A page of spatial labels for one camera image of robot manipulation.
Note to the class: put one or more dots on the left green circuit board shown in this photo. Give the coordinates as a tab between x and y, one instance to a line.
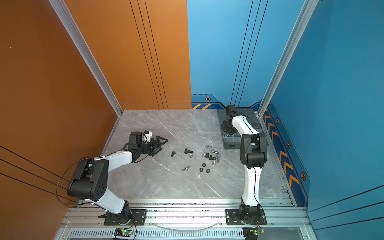
123	233

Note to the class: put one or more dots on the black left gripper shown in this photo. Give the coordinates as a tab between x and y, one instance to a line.
159	144

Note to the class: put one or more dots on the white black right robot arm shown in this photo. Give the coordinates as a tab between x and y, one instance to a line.
253	156

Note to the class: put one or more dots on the aluminium left corner post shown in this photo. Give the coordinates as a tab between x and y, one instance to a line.
75	34

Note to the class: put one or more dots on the aluminium right corner post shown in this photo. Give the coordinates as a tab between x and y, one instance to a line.
295	36

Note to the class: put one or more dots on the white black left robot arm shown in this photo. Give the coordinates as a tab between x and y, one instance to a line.
89	181

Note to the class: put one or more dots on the green circuit board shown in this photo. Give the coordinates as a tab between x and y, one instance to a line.
123	233
252	233

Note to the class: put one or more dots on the grey compartment organizer box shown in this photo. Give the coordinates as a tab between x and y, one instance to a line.
244	120

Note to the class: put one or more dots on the right green circuit board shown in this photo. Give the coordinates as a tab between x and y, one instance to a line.
252	233

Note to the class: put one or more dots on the aluminium corner post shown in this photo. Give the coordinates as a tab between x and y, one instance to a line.
75	34
295	36

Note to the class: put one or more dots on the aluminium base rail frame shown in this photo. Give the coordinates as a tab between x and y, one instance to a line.
189	219

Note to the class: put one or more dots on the silver hex bolt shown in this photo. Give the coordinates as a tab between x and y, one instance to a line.
215	154

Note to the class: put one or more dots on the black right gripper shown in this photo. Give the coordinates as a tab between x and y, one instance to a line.
224	128

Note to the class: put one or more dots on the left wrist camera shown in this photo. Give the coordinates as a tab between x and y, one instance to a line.
147	135

